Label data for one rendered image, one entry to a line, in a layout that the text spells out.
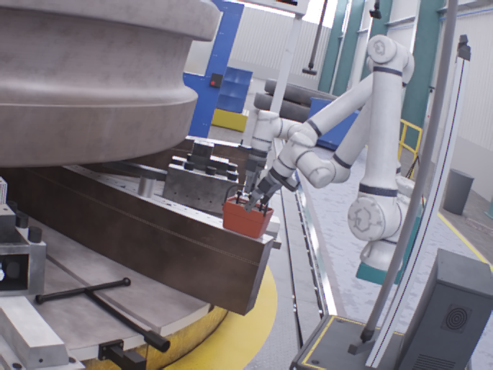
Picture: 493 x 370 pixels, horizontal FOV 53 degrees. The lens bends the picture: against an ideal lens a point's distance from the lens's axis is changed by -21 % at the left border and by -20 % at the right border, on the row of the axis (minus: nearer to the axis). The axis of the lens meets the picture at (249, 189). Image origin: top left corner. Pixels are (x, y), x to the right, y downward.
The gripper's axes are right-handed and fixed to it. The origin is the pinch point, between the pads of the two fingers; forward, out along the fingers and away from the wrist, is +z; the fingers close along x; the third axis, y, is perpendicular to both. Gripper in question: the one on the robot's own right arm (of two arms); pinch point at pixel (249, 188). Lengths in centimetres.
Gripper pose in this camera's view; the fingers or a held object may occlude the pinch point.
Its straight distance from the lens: 259.0
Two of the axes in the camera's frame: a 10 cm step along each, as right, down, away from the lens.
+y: 9.1, 3.0, -2.8
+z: -2.4, 9.5, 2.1
